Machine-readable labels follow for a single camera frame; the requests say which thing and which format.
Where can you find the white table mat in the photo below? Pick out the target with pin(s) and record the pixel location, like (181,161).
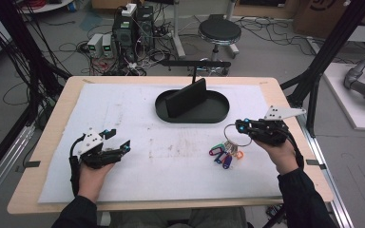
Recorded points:
(171,177)

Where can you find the grey bench power supply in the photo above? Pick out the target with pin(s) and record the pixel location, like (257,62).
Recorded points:
(94,44)
(107,46)

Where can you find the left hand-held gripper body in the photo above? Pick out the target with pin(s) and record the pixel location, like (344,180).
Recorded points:
(98,156)

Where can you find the white round table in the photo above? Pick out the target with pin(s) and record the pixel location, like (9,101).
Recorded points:
(44,7)

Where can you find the brown cardboard box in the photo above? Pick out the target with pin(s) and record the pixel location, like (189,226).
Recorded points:
(316,17)

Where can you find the black tape strip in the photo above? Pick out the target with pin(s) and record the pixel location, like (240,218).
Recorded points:
(31,164)
(315,163)

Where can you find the person's left hand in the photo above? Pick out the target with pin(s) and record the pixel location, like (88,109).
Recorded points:
(90,182)

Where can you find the black rectangular case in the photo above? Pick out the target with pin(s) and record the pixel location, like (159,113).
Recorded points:
(187,98)

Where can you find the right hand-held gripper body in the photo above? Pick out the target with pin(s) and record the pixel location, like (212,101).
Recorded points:
(271,131)

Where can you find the person's right hand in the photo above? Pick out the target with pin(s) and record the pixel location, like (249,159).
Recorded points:
(282,158)

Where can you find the white metal stand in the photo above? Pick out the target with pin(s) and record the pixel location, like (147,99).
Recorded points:
(178,34)

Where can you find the small black floor device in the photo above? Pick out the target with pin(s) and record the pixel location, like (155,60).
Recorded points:
(273,210)

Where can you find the aluminium rail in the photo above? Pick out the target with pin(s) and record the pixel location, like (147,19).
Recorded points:
(3,164)
(332,183)

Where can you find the black computer tower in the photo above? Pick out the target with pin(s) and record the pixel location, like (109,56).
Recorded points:
(145,25)
(124,34)

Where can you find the black round stool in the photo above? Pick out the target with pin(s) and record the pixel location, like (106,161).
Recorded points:
(219,30)

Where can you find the white power adapter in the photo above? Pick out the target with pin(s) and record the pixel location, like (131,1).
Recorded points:
(129,10)

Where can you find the black oval tray with hanger bar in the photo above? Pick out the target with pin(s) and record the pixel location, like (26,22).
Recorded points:
(215,110)

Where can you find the black frame post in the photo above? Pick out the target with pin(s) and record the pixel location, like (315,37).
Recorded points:
(22,47)
(329,44)

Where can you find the white floor platform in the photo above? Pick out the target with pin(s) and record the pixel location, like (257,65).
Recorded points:
(351,107)

